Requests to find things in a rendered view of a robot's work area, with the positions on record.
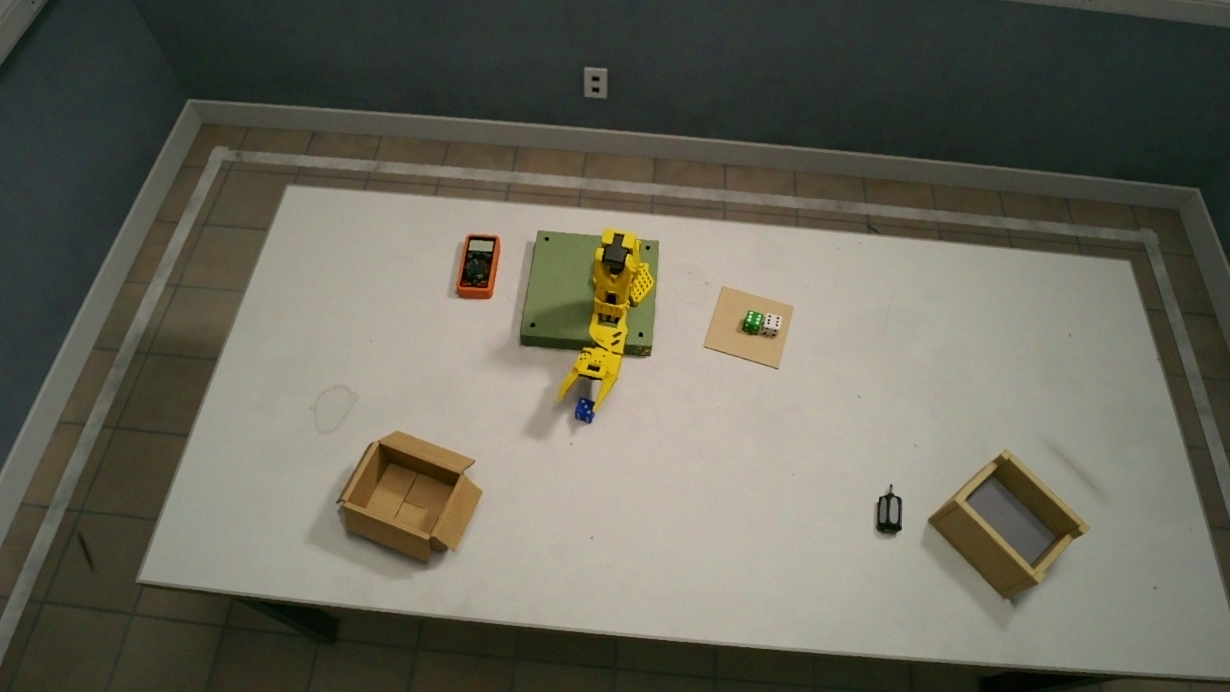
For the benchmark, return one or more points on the tan flat mat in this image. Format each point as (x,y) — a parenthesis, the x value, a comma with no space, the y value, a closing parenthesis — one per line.
(726,335)

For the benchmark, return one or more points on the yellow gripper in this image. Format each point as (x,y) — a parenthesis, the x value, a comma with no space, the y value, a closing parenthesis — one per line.
(586,366)

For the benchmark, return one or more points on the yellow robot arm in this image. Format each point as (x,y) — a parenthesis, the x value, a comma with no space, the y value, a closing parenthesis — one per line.
(609,276)

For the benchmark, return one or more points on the green die with white pips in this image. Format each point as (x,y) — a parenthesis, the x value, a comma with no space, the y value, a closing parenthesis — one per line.
(752,322)

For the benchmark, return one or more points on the orange digital multimeter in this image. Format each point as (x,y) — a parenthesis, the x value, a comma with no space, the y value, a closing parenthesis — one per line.
(478,268)

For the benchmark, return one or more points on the blue die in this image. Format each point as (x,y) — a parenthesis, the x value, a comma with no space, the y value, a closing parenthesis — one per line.
(584,409)

